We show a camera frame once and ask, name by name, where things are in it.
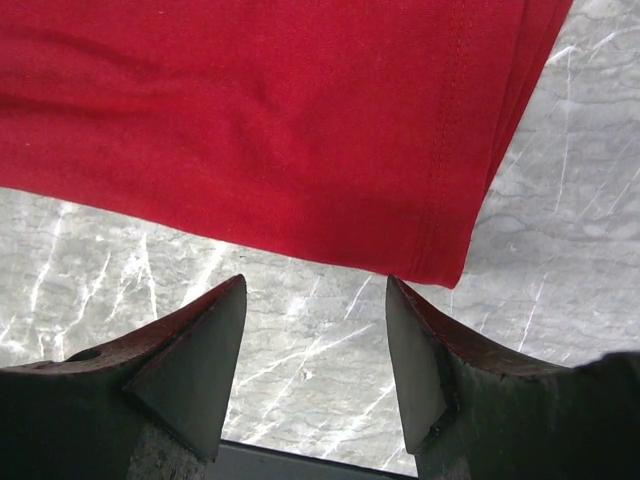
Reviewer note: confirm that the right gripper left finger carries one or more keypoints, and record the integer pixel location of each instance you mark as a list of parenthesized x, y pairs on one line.
[(148, 405)]

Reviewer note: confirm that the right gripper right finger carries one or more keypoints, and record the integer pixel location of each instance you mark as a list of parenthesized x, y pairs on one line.
[(472, 408)]

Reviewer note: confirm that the red t shirt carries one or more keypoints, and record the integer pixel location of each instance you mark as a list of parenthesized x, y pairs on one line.
[(363, 134)]

